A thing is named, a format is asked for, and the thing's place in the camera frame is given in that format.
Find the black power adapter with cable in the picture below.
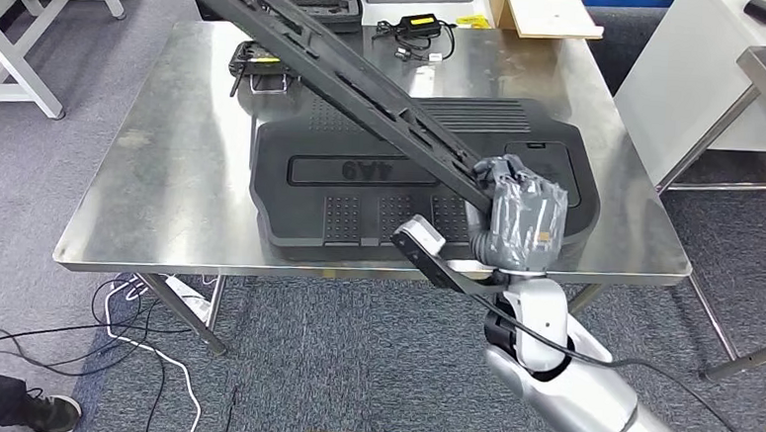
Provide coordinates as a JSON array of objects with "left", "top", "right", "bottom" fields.
[{"left": 372, "top": 11, "right": 459, "bottom": 65}]

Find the black floor cable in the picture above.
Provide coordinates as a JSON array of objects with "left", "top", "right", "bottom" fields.
[{"left": 0, "top": 271, "right": 246, "bottom": 432}]

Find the large black engine cover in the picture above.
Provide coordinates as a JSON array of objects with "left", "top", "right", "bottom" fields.
[{"left": 245, "top": 83, "right": 607, "bottom": 265}]

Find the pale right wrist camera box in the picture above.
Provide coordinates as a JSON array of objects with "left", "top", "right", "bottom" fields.
[{"left": 393, "top": 215, "right": 448, "bottom": 259}]

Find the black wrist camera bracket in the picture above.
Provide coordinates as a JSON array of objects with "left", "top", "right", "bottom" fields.
[{"left": 387, "top": 230, "right": 511, "bottom": 298}]

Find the black foam tool case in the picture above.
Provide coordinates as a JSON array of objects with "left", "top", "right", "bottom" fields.
[{"left": 271, "top": 0, "right": 365, "bottom": 37}]

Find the white floor cable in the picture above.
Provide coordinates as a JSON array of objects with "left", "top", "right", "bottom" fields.
[{"left": 97, "top": 272, "right": 211, "bottom": 432}]

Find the white table frame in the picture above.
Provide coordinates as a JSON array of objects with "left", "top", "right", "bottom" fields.
[{"left": 0, "top": 0, "right": 141, "bottom": 126}]

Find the cardboard box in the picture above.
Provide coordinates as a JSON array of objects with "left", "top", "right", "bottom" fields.
[{"left": 485, "top": 0, "right": 607, "bottom": 43}]

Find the stainless steel workbench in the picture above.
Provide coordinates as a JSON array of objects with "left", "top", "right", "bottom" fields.
[{"left": 47, "top": 7, "right": 705, "bottom": 382}]

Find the white power strip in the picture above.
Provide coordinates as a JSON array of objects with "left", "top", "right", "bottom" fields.
[{"left": 163, "top": 275, "right": 213, "bottom": 325}]

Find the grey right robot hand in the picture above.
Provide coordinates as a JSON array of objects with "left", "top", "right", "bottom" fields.
[{"left": 462, "top": 151, "right": 572, "bottom": 276}]

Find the white cabinet panel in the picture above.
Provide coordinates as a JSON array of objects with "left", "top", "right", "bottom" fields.
[{"left": 610, "top": 0, "right": 766, "bottom": 194}]

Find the yellow label strip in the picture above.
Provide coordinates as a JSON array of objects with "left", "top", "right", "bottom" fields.
[{"left": 455, "top": 11, "right": 493, "bottom": 30}]

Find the long black plastic part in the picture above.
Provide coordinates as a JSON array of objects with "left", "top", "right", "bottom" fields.
[{"left": 147, "top": 0, "right": 506, "bottom": 215}]

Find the black controller with yellow label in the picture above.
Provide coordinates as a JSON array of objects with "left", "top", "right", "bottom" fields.
[{"left": 227, "top": 39, "right": 302, "bottom": 101}]

